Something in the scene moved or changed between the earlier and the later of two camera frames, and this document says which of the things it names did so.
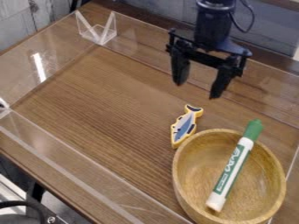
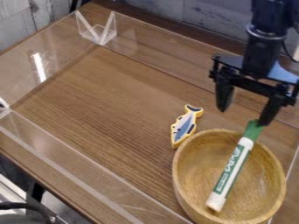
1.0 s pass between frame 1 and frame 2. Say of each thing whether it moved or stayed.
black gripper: moved
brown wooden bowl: stayed
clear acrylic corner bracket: stayed
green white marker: stayed
